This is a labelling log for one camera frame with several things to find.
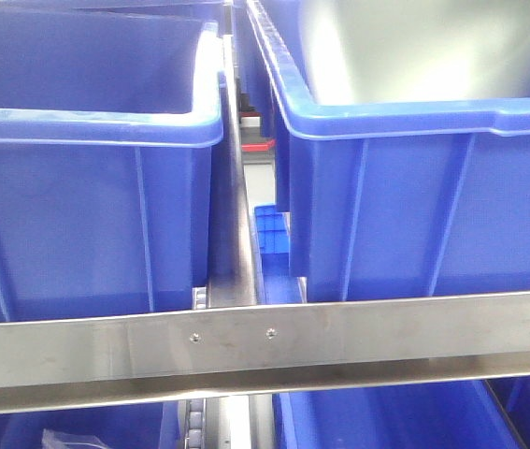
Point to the blue bin upper right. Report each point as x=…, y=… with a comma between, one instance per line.
x=394, y=200

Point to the clear plastic bag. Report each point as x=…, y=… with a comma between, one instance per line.
x=52, y=439

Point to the blue bin lower left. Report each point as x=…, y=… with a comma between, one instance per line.
x=153, y=425

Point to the blue bin upper left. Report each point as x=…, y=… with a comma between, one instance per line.
x=107, y=125

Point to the stainless steel shelf rack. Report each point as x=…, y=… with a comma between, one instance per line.
x=226, y=343

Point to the blue bin lower right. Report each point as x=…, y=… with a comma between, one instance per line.
x=440, y=415

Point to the green round plate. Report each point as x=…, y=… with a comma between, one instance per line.
x=358, y=52

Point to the blue bin behind rack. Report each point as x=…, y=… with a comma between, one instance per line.
x=273, y=239

